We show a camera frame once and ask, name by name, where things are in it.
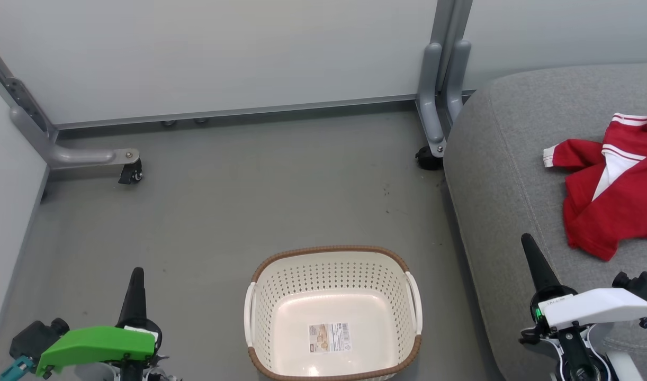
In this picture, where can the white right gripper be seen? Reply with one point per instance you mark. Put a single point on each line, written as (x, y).
(593, 309)

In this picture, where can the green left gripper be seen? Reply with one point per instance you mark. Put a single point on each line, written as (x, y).
(96, 344)

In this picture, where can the red garment with white trim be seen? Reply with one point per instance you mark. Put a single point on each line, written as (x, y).
(630, 206)

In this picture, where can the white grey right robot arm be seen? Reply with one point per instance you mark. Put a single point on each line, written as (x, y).
(577, 365)

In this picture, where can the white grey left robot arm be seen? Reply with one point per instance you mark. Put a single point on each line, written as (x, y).
(101, 374)

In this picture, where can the cream perforated laundry basket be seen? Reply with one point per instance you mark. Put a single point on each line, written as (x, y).
(334, 307)

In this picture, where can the grey fabric sofa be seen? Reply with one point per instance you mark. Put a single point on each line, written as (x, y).
(503, 174)

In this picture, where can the black caster wheel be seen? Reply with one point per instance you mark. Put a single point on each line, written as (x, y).
(427, 159)
(130, 173)

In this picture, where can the grey partition foot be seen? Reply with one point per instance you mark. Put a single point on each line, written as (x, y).
(432, 106)
(85, 156)
(456, 79)

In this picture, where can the white partition panel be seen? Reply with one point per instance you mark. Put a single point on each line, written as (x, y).
(196, 53)
(6, 185)
(567, 32)

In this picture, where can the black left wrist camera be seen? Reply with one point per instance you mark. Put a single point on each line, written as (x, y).
(35, 338)

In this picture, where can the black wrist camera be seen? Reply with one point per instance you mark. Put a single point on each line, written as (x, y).
(35, 338)
(646, 286)

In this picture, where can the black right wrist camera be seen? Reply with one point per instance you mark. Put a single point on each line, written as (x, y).
(646, 286)

